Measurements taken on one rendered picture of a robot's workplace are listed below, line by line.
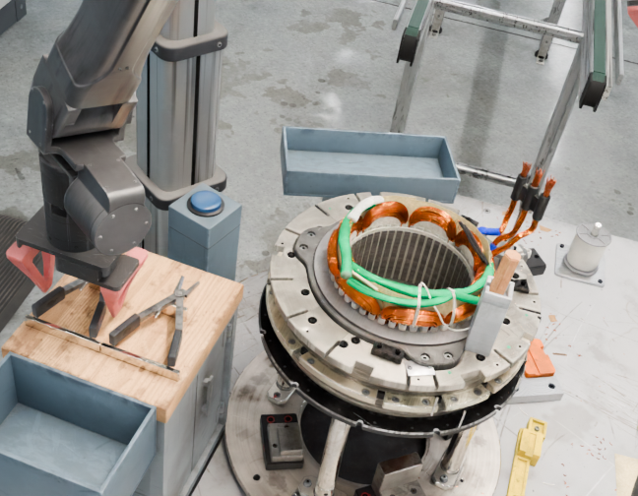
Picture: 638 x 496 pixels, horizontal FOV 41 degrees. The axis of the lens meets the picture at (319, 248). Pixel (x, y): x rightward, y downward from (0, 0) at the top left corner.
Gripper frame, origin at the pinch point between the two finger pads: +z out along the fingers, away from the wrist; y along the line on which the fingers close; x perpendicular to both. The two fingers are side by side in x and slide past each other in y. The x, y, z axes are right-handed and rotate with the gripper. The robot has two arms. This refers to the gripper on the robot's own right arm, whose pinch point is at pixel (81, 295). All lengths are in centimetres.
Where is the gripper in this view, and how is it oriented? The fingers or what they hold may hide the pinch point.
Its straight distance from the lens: 96.2
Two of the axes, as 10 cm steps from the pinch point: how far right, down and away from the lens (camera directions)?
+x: 3.1, -6.1, 7.2
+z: -1.3, 7.3, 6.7
